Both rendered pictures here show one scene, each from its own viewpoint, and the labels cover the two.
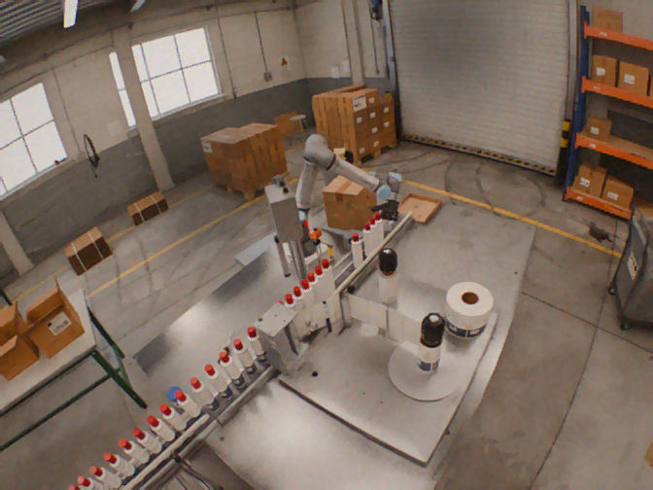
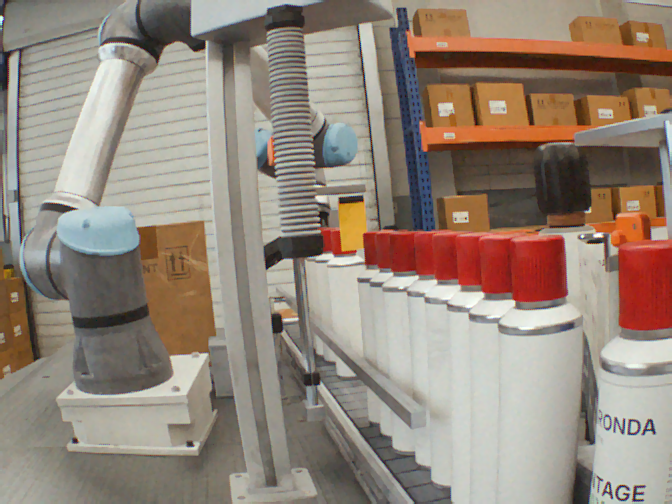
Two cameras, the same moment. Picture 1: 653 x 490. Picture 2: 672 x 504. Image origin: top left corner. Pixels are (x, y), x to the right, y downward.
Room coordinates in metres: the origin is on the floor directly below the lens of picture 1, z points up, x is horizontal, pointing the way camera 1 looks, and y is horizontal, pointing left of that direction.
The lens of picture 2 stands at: (0.82, 0.61, 1.10)
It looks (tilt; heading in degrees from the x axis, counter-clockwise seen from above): 3 degrees down; 307
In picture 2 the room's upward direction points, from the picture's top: 5 degrees counter-clockwise
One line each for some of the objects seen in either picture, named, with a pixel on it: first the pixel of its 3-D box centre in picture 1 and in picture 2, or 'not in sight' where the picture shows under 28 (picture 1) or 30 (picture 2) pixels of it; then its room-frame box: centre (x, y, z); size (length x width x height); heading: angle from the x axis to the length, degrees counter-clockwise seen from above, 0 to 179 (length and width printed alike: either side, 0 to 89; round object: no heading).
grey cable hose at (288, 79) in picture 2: (282, 257); (291, 123); (1.16, 0.20, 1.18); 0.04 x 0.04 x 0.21
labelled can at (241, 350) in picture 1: (245, 357); not in sight; (0.80, 0.40, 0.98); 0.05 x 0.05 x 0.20
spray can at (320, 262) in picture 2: (368, 239); (335, 296); (1.46, -0.23, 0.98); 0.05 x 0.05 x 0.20
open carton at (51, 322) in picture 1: (49, 315); not in sight; (1.25, 1.89, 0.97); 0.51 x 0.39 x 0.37; 43
